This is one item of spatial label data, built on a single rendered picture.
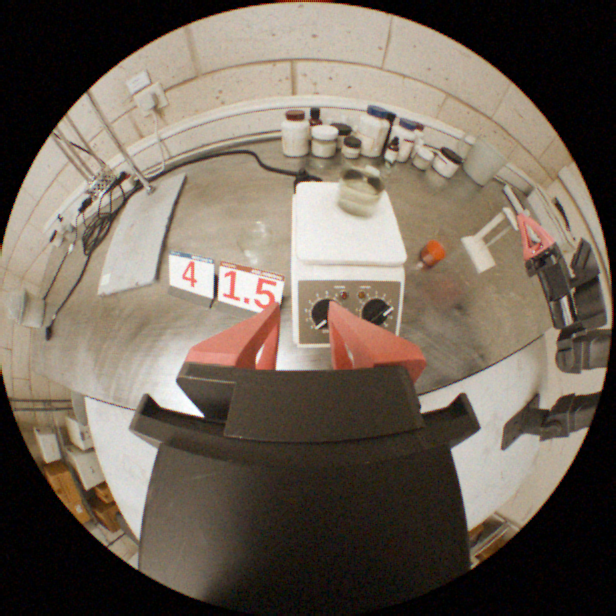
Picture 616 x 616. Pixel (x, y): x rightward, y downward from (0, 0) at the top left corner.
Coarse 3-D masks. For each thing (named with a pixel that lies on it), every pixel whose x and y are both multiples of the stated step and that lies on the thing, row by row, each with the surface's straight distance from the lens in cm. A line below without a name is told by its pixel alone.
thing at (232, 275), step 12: (228, 276) 27; (240, 276) 26; (252, 276) 25; (228, 288) 27; (240, 288) 26; (252, 288) 26; (264, 288) 25; (276, 288) 24; (240, 300) 27; (252, 300) 26; (264, 300) 25; (276, 300) 25
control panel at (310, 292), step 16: (304, 288) 21; (320, 288) 21; (336, 288) 21; (352, 288) 21; (368, 288) 22; (384, 288) 23; (400, 288) 24; (304, 304) 21; (352, 304) 22; (304, 320) 22; (304, 336) 22; (320, 336) 22
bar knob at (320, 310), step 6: (324, 300) 21; (330, 300) 21; (318, 306) 21; (324, 306) 21; (312, 312) 21; (318, 312) 21; (324, 312) 21; (312, 318) 21; (318, 318) 20; (324, 318) 20; (318, 324) 20; (324, 324) 20
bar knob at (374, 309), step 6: (372, 300) 22; (378, 300) 22; (366, 306) 22; (372, 306) 22; (378, 306) 22; (384, 306) 22; (390, 306) 22; (366, 312) 22; (372, 312) 22; (378, 312) 21; (384, 312) 21; (390, 312) 22; (366, 318) 22; (372, 318) 21; (378, 318) 21; (384, 318) 22; (378, 324) 23
